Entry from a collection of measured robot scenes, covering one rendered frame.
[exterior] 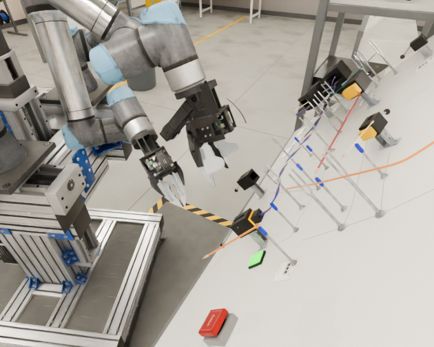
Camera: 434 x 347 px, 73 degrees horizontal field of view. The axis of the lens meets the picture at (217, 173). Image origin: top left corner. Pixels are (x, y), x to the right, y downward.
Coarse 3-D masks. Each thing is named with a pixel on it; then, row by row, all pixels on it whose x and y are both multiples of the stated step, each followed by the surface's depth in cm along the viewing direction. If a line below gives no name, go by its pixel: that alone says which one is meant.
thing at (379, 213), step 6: (324, 156) 46; (330, 162) 46; (336, 162) 47; (336, 168) 46; (342, 168) 47; (342, 174) 46; (348, 174) 47; (348, 180) 47; (354, 186) 47; (360, 192) 47; (366, 198) 47; (372, 204) 47; (378, 210) 47; (378, 216) 48
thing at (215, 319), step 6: (210, 312) 57; (216, 312) 56; (222, 312) 54; (228, 312) 55; (210, 318) 56; (216, 318) 54; (222, 318) 54; (204, 324) 55; (210, 324) 54; (216, 324) 52; (222, 324) 54; (204, 330) 54; (210, 330) 52; (216, 330) 52; (204, 336) 54; (210, 336) 53
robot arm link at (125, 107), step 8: (120, 88) 78; (128, 88) 80; (112, 96) 78; (120, 96) 77; (128, 96) 78; (112, 104) 78; (120, 104) 77; (128, 104) 77; (136, 104) 78; (120, 112) 77; (128, 112) 76; (136, 112) 77; (144, 112) 79; (120, 120) 78; (128, 120) 76
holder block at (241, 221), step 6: (252, 210) 72; (240, 216) 72; (246, 216) 69; (234, 222) 72; (240, 222) 69; (246, 222) 69; (234, 228) 71; (240, 228) 70; (246, 228) 70; (240, 234) 71; (246, 234) 71
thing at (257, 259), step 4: (260, 252) 68; (264, 252) 68; (252, 256) 69; (256, 256) 68; (260, 256) 67; (264, 256) 67; (252, 260) 68; (256, 260) 66; (260, 260) 66; (248, 264) 67; (252, 264) 67; (256, 264) 66; (248, 268) 67
